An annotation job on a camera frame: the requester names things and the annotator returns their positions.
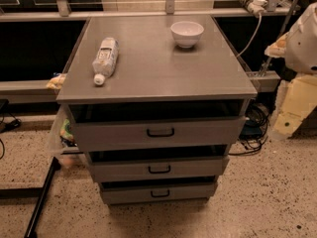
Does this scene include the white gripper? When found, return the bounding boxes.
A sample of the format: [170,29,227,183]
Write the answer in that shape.
[264,33,317,138]

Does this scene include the grey drawer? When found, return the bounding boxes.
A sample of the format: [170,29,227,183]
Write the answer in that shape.
[72,117,246,152]
[101,181,217,204]
[86,155,229,182]

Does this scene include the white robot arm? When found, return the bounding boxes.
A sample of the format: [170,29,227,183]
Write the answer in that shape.
[264,3,317,139]

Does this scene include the grey drawer cabinet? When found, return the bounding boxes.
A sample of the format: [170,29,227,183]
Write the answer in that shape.
[57,16,257,193]

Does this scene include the white power strip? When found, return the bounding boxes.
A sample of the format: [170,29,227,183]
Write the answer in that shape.
[238,0,266,18]

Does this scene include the white ceramic bowl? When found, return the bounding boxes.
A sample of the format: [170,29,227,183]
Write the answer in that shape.
[170,21,204,49]

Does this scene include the clear plastic water bottle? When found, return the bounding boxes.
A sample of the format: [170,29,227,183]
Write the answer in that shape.
[92,38,119,86]

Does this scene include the clear plastic storage bin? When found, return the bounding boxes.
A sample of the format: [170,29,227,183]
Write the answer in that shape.
[46,107,84,167]

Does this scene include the yellow snack bag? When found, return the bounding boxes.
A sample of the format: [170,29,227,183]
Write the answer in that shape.
[47,73,66,90]

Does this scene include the black cable bundle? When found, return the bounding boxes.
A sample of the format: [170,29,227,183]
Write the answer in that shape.
[228,102,271,157]

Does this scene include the white power cable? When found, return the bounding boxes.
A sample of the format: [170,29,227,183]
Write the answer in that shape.
[235,13,264,59]

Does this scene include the grey metal rail frame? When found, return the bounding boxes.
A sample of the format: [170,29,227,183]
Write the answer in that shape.
[0,0,305,105]

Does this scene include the black metal floor frame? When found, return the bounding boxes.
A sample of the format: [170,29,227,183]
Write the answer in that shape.
[0,157,61,238]

